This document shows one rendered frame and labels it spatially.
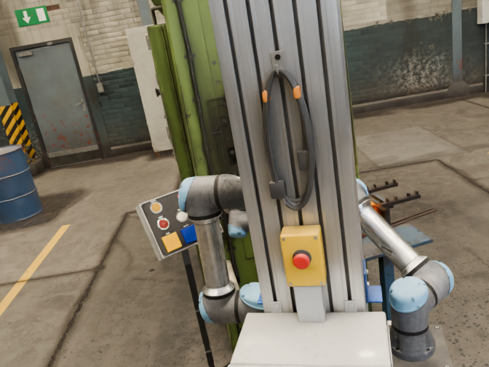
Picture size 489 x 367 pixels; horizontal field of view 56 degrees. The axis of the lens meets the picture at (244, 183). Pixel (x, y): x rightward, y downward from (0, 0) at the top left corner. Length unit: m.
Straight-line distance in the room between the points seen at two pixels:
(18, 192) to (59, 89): 2.81
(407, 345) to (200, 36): 1.66
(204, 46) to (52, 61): 6.53
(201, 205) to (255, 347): 0.57
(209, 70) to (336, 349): 1.68
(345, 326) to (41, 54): 8.12
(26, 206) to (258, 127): 5.74
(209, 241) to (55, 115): 7.52
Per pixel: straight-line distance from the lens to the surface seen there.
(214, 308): 1.66
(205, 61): 2.41
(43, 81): 8.89
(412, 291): 1.58
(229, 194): 1.47
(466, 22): 9.24
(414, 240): 2.61
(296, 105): 0.98
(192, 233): 2.25
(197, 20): 2.41
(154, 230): 2.21
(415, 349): 1.65
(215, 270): 1.60
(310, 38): 0.96
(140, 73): 7.77
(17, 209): 6.58
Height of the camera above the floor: 1.92
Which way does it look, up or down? 19 degrees down
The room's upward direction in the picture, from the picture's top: 10 degrees counter-clockwise
